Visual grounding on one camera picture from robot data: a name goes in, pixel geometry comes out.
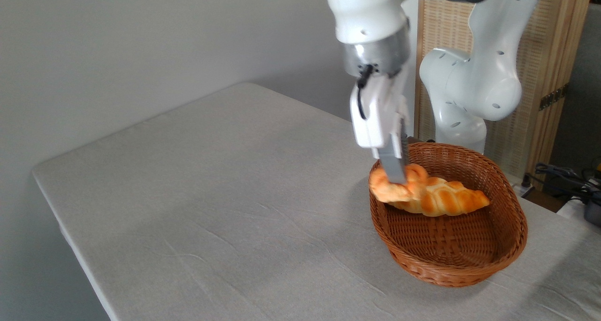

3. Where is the grey tablecloth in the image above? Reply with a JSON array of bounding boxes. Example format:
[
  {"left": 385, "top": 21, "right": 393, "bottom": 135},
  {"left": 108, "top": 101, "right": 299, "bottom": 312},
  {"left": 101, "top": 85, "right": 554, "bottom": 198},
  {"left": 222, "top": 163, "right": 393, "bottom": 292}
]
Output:
[{"left": 32, "top": 82, "right": 601, "bottom": 321}]

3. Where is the round knotted bread bun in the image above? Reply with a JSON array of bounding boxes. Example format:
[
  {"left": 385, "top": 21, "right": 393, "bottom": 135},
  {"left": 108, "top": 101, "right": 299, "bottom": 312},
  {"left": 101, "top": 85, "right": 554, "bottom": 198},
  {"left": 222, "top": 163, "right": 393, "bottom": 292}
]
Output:
[{"left": 369, "top": 164, "right": 429, "bottom": 203}]

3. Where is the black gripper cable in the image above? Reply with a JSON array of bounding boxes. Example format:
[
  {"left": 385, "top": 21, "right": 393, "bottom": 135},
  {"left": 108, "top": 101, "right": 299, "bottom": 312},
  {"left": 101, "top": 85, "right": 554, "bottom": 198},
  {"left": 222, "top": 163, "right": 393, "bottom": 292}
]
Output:
[{"left": 356, "top": 64, "right": 375, "bottom": 121}]

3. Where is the dark metal screen hinge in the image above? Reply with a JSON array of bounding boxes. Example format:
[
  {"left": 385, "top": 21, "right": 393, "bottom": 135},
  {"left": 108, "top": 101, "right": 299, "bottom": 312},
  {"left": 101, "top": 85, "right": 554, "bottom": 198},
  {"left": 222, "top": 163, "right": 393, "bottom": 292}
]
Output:
[{"left": 539, "top": 84, "right": 570, "bottom": 111}]

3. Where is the long braided bread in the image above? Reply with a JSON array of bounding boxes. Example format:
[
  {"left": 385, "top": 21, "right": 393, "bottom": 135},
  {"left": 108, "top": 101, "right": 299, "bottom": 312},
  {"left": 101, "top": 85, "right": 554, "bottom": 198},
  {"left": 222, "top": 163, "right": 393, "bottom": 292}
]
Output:
[{"left": 392, "top": 177, "right": 491, "bottom": 217}]

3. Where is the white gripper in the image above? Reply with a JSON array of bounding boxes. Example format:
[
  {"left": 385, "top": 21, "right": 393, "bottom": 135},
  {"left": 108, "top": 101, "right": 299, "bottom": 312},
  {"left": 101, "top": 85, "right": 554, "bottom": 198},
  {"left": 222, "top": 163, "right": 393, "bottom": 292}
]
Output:
[{"left": 350, "top": 70, "right": 410, "bottom": 184}]

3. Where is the brown wicker basket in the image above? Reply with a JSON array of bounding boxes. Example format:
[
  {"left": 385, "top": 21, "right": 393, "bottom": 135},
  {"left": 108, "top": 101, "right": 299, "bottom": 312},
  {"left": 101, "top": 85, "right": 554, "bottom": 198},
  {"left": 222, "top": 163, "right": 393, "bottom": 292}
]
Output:
[{"left": 369, "top": 142, "right": 528, "bottom": 288}]

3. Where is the black cable bundle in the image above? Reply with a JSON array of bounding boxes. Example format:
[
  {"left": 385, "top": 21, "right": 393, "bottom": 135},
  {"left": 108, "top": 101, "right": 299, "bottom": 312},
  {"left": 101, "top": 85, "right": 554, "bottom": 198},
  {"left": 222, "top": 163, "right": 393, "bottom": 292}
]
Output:
[{"left": 533, "top": 163, "right": 601, "bottom": 204}]

